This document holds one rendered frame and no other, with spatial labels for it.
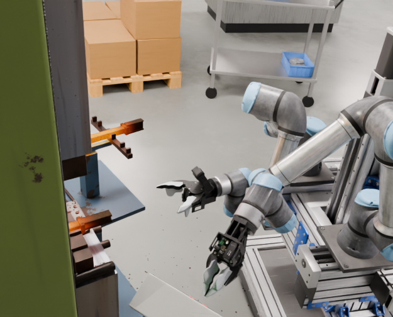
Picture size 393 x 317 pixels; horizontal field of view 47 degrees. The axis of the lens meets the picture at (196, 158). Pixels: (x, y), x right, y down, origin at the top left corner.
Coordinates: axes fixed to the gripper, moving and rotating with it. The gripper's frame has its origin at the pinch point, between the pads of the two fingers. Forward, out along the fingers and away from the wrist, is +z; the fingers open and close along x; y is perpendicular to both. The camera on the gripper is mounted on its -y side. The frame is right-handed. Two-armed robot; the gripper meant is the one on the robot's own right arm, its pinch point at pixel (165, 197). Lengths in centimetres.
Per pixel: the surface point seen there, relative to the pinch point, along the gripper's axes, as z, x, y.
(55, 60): 36, -17, -60
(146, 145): -79, 172, 100
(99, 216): 23.6, -0.3, -1.2
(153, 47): -129, 262, 57
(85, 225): 27.9, -0.4, 0.6
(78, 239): 31.8, -4.6, 1.0
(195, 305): 23, -54, -20
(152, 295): 29, -47, -18
